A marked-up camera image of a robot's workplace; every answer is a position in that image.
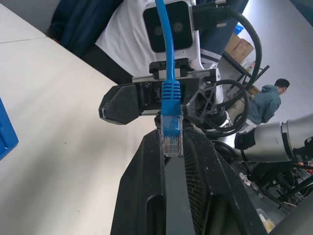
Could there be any white robot body with camera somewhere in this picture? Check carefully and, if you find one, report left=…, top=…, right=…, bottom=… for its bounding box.
left=190, top=0, right=264, bottom=137

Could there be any brown cardboard box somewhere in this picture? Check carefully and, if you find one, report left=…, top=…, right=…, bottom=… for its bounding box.
left=223, top=33, right=243, bottom=56
left=234, top=39, right=255, bottom=62

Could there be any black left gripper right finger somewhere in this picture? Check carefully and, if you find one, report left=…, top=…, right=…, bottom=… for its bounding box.
left=182, top=127, right=268, bottom=235

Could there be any person in grey hoodie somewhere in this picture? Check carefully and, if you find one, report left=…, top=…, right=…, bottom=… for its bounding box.
left=246, top=78, right=291, bottom=126

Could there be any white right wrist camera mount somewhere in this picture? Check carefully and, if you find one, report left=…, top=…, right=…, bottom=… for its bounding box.
left=141, top=0, right=204, bottom=72

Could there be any blue plastic bin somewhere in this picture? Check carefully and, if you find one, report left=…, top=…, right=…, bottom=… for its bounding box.
left=0, top=96, right=20, bottom=162

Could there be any black metal shelf rack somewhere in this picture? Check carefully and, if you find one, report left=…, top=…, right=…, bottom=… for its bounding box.
left=221, top=51, right=270, bottom=87

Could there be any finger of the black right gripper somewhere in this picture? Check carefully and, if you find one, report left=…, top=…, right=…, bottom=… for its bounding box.
left=98, top=83, right=141, bottom=126
left=180, top=75, right=218, bottom=122

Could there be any blue ethernet cable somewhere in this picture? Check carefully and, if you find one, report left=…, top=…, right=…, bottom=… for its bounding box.
left=155, top=0, right=184, bottom=158

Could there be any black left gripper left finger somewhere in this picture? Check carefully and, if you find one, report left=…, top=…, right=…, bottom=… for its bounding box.
left=111, top=129, right=167, bottom=235

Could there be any person in white shirt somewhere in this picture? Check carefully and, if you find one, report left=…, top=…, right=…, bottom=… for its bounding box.
left=48, top=0, right=157, bottom=85

